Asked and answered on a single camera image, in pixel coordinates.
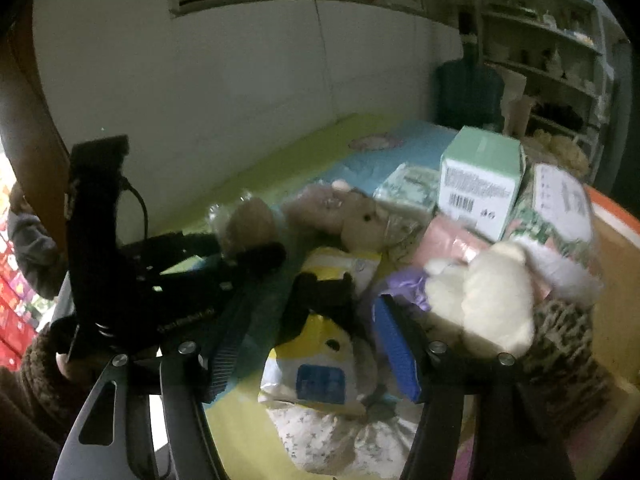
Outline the brown teddy bear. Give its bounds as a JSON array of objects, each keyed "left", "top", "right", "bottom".
[{"left": 207, "top": 179, "right": 396, "bottom": 266}]

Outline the person's left forearm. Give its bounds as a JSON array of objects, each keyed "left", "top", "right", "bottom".
[{"left": 0, "top": 317, "right": 106, "bottom": 480}]

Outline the pink packet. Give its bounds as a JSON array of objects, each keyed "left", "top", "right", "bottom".
[{"left": 412, "top": 216, "right": 493, "bottom": 267}]

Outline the mint green cardboard box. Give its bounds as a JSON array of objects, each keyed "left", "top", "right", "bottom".
[{"left": 439, "top": 126, "right": 527, "bottom": 242}]

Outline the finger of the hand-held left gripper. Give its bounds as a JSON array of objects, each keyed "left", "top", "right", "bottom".
[
  {"left": 282, "top": 270, "right": 357, "bottom": 346},
  {"left": 200, "top": 240, "right": 289, "bottom": 282}
]

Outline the floral pack with white label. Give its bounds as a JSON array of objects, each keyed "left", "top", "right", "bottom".
[{"left": 502, "top": 161, "right": 598, "bottom": 273}]

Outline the leopard print cloth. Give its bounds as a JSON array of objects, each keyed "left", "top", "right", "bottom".
[{"left": 517, "top": 300, "right": 613, "bottom": 413}]

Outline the blue water jug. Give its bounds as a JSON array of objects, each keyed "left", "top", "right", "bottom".
[{"left": 434, "top": 35, "right": 507, "bottom": 131}]

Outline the white plush bear purple bow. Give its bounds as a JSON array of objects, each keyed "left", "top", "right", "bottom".
[{"left": 372, "top": 239, "right": 605, "bottom": 357}]

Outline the colourful patchwork play mat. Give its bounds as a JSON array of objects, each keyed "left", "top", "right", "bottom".
[{"left": 150, "top": 111, "right": 640, "bottom": 480}]

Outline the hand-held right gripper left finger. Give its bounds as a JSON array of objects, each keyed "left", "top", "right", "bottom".
[{"left": 52, "top": 280, "right": 287, "bottom": 480}]

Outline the stack of red boxes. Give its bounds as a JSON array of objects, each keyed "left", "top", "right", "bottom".
[{"left": 0, "top": 160, "right": 43, "bottom": 368}]

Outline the white shelf rack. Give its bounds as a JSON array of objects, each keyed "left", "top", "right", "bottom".
[{"left": 470, "top": 0, "right": 618, "bottom": 171}]

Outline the yellow and white packet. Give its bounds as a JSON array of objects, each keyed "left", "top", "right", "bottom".
[{"left": 257, "top": 247, "right": 383, "bottom": 418}]

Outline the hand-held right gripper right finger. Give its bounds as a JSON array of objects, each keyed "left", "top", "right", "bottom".
[{"left": 372, "top": 292, "right": 576, "bottom": 480}]

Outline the white floral cloth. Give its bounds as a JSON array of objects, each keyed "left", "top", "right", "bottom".
[{"left": 267, "top": 395, "right": 426, "bottom": 477}]

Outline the floral tissue pack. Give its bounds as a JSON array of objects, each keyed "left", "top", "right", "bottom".
[{"left": 372, "top": 161, "right": 443, "bottom": 217}]

